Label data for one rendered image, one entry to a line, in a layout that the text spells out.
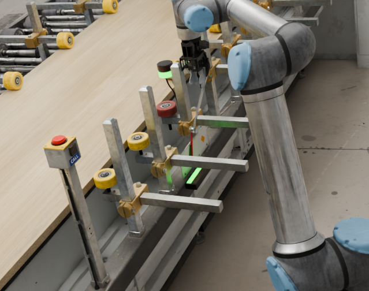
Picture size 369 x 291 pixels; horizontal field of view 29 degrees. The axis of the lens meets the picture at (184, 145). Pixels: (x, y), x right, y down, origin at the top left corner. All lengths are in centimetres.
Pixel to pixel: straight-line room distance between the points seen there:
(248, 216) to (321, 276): 168
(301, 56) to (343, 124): 248
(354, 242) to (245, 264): 140
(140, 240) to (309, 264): 69
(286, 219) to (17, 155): 118
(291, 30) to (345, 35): 317
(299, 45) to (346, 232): 54
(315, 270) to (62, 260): 90
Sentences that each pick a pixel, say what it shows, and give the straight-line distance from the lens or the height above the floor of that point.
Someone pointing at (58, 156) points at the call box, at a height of 120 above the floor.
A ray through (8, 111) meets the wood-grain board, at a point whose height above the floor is 90.
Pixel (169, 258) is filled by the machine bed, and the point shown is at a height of 17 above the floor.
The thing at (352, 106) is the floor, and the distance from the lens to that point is 458.
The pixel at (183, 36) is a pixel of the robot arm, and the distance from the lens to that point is 258.
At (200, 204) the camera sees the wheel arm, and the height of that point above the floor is 83.
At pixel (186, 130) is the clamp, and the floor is 85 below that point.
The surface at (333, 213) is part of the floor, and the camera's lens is 365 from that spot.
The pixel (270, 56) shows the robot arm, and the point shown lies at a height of 139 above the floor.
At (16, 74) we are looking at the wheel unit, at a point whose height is 97.
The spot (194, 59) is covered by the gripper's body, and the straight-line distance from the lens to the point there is 259.
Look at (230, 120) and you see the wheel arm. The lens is 274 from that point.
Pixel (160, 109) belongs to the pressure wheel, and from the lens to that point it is 282.
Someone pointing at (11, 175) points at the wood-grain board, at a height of 90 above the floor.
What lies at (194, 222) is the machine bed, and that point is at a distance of 343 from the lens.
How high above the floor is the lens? 214
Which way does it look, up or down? 29 degrees down
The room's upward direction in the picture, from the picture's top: 11 degrees counter-clockwise
